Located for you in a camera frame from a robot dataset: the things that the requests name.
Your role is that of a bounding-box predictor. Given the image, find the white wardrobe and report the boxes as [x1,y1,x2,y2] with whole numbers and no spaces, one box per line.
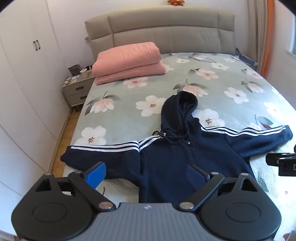
[0,0,93,232]

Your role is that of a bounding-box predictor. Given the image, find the grey padded bed headboard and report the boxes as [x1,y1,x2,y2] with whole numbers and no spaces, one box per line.
[84,6,236,61]

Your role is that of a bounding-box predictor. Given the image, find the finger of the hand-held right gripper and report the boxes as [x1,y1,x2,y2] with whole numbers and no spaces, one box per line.
[265,145,296,176]

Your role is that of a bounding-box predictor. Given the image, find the wire clothes hanger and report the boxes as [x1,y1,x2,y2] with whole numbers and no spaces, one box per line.
[178,53,215,63]

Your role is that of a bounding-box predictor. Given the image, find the grey nightstand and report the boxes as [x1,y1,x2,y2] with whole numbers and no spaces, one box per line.
[62,74,96,112]

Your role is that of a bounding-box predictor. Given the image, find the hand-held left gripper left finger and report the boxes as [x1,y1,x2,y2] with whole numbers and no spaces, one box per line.
[35,162,116,212]

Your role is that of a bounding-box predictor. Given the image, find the dark picture frame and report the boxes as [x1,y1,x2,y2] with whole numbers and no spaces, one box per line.
[68,65,81,76]

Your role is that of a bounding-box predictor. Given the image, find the beige and orange curtain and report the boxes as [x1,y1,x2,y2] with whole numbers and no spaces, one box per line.
[248,0,275,77]

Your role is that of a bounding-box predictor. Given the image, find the navy striped zip hoodie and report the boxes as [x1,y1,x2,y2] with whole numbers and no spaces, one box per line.
[60,91,294,204]

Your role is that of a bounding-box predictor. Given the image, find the blue bedside item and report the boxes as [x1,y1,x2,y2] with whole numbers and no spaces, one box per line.
[235,47,258,67]

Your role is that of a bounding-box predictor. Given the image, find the folded pink quilt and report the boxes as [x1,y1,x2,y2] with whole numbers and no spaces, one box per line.
[92,42,167,85]

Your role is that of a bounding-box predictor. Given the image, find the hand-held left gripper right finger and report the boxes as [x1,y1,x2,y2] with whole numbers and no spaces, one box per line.
[178,164,258,212]

